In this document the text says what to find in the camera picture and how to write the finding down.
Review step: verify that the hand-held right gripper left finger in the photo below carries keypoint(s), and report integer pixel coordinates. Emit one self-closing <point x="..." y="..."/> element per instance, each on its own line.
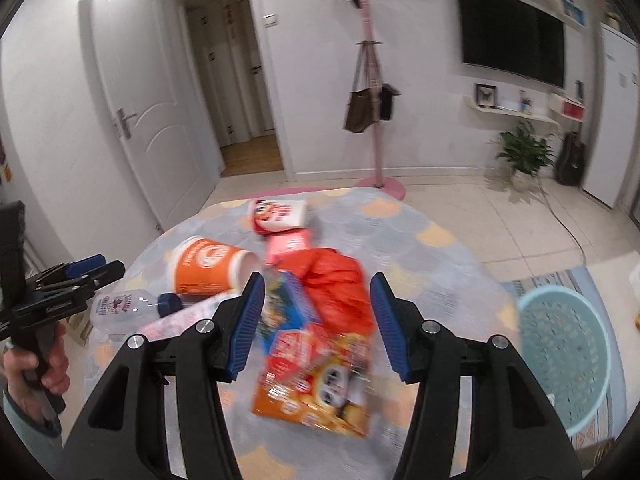
<point x="247" y="325"/>

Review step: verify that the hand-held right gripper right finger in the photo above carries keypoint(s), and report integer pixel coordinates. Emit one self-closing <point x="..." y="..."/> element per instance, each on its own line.
<point x="387" y="325"/>

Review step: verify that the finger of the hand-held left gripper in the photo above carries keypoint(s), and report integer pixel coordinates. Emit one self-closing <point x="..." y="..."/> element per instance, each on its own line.
<point x="85" y="265"/>
<point x="107" y="272"/>

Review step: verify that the clear plastic bottle blue cap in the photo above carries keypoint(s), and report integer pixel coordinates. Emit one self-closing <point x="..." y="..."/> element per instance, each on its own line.
<point x="125" y="310"/>

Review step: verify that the blue snack packet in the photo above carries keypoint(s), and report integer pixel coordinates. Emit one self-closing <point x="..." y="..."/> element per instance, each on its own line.
<point x="290" y="305"/>

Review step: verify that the red plastic bag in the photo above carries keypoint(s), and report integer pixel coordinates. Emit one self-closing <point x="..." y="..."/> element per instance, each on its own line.
<point x="335" y="285"/>

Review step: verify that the pink and white wrapper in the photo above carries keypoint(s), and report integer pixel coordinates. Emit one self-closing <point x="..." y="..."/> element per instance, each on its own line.
<point x="175" y="322"/>

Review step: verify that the orange paper cup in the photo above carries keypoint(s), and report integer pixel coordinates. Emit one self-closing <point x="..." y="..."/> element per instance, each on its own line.
<point x="205" y="265"/>

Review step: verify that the orange snack bag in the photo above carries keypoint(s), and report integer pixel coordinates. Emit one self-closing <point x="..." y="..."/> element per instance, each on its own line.
<point x="300" y="395"/>

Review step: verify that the pink packet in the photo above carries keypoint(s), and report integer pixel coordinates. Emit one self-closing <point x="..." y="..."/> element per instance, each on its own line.
<point x="287" y="245"/>

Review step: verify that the red white snack bag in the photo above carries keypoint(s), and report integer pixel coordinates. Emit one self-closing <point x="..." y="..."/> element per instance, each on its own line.
<point x="272" y="215"/>

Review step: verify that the light blue plastic basket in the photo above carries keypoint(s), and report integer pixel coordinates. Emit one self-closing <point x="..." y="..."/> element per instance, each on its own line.
<point x="560" y="350"/>

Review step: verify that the person's left forearm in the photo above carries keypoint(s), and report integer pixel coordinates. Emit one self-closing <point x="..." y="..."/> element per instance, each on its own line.
<point x="25" y="425"/>

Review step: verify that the person's left hand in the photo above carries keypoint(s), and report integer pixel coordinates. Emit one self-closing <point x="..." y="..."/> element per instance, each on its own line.
<point x="57" y="370"/>

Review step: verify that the white panel door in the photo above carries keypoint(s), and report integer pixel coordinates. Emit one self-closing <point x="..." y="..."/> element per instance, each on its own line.
<point x="150" y="85"/>

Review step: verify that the brown tote bag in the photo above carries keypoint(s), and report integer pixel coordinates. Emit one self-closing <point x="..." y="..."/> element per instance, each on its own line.
<point x="357" y="110"/>

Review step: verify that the green potted plant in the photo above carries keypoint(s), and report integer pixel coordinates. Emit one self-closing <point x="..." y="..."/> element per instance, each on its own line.
<point x="525" y="152"/>

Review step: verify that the small black bag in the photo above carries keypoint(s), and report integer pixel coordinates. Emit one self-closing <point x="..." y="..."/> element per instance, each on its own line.
<point x="387" y="102"/>

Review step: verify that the pink coat rack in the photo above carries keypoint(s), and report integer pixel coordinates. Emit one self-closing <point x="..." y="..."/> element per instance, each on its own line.
<point x="372" y="85"/>

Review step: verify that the black acoustic guitar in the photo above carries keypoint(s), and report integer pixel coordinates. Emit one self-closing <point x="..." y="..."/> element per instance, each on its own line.
<point x="570" y="160"/>

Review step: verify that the pen holder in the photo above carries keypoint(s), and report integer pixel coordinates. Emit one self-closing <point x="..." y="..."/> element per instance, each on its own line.
<point x="525" y="101"/>

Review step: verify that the white curved wall shelf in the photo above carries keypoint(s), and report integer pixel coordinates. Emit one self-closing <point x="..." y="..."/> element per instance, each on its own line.
<point x="505" y="112"/>

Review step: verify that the black butterfly picture frame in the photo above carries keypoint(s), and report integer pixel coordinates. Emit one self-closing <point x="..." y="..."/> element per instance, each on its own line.
<point x="485" y="95"/>

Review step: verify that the red and white wall box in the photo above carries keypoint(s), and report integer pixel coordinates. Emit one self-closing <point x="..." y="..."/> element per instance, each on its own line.
<point x="567" y="107"/>

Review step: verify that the white light switch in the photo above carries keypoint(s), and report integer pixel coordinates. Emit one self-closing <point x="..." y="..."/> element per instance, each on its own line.
<point x="270" y="20"/>

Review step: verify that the black wall television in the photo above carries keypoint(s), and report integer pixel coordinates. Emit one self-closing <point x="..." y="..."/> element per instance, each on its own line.
<point x="505" y="30"/>

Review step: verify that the small blue wall box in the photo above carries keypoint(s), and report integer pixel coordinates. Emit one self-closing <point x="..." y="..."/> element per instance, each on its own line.
<point x="573" y="7"/>

